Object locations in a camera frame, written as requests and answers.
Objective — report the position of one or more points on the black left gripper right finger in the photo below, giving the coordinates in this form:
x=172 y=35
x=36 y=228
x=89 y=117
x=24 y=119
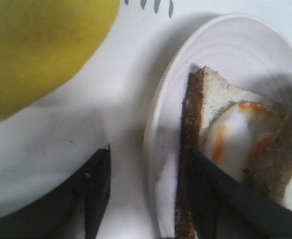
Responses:
x=222 y=208

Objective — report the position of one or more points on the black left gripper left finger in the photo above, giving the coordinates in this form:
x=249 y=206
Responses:
x=45 y=216

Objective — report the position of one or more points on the bread slice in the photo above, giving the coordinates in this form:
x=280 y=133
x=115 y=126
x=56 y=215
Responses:
x=208 y=96
x=270 y=174

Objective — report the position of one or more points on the white round plate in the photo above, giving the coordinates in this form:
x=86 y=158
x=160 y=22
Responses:
x=241 y=48

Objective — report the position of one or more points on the fried egg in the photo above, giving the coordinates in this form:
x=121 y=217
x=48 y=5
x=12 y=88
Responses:
x=239 y=135

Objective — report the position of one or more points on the white bear tray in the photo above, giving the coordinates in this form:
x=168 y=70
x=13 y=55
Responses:
x=107 y=105

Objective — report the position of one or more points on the front yellow lemon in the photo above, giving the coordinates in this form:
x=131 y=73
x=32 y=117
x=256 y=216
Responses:
x=44 y=43

